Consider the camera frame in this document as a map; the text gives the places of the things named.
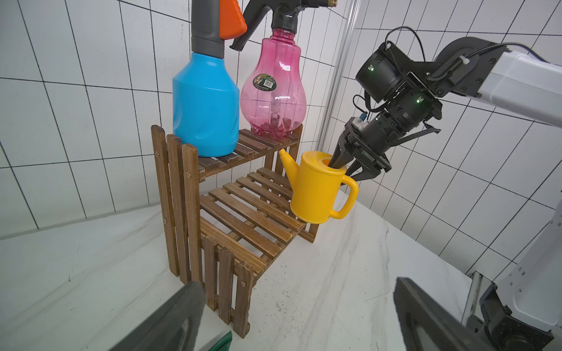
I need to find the green chips bag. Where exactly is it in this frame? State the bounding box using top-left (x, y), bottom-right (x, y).
top-left (206, 331), bottom-right (233, 351)

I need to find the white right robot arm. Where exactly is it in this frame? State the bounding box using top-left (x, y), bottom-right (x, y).
top-left (329, 37), bottom-right (561, 181)

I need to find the yellow watering can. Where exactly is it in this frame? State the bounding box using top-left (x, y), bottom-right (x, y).
top-left (279, 149), bottom-right (359, 225)

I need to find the pink pressure sprayer bottle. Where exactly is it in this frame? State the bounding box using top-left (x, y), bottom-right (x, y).
top-left (231, 0), bottom-right (337, 140)

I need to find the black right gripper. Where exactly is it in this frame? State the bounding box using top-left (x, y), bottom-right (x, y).
top-left (329, 116), bottom-right (397, 182)

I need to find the blue spray bottle orange trigger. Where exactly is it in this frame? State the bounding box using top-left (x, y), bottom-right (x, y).
top-left (173, 0), bottom-right (247, 157)

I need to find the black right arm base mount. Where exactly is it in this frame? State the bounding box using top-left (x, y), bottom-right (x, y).
top-left (461, 271), bottom-right (554, 350)

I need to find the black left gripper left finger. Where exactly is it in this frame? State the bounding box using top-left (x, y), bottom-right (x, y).
top-left (112, 282), bottom-right (206, 350)

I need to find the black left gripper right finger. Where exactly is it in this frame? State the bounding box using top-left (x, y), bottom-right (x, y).
top-left (393, 277), bottom-right (493, 350)

